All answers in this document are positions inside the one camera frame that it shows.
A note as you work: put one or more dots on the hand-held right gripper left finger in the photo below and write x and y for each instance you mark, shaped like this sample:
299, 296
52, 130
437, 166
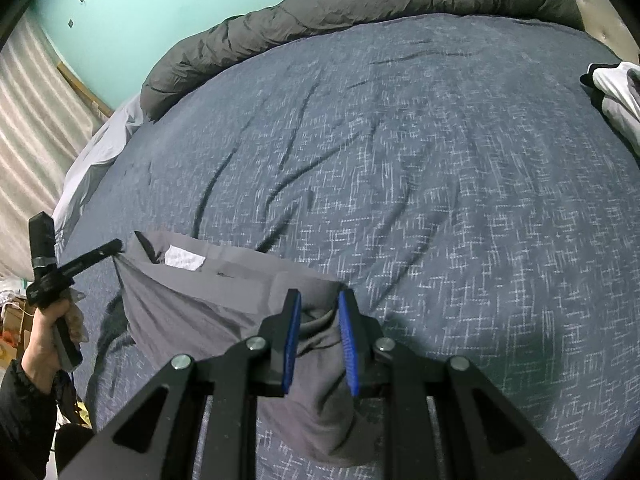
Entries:
292, 345

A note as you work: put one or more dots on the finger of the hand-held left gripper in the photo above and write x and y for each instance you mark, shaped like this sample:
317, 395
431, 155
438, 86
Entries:
95, 255

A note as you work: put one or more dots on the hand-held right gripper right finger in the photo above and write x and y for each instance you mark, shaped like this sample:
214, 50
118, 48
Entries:
347, 345

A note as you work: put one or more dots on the grey boxer shorts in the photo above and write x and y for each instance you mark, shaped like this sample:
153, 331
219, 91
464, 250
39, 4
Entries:
200, 310

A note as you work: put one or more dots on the person's left forearm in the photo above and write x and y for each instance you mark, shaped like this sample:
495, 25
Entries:
25, 425

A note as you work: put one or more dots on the person's left hand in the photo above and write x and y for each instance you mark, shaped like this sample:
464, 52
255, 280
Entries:
40, 340

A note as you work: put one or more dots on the brown cardboard box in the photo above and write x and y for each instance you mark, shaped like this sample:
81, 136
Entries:
15, 325

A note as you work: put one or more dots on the light grey blanket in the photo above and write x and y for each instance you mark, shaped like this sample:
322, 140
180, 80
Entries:
90, 160

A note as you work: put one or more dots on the beige striped curtain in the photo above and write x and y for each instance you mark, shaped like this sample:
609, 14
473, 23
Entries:
35, 135

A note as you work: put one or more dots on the bed with blue-grey sheet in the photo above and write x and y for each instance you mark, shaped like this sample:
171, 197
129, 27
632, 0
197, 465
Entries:
425, 185

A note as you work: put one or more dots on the dark grey rolled duvet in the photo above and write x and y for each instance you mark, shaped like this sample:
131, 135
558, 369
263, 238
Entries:
350, 5

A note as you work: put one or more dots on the white and grey garment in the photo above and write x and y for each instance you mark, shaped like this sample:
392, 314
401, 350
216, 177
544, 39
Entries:
617, 95

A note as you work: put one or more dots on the cream tufted headboard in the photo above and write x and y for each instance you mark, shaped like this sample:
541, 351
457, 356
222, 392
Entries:
605, 10

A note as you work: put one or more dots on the wooden window frame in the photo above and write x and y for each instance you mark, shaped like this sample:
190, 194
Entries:
85, 87

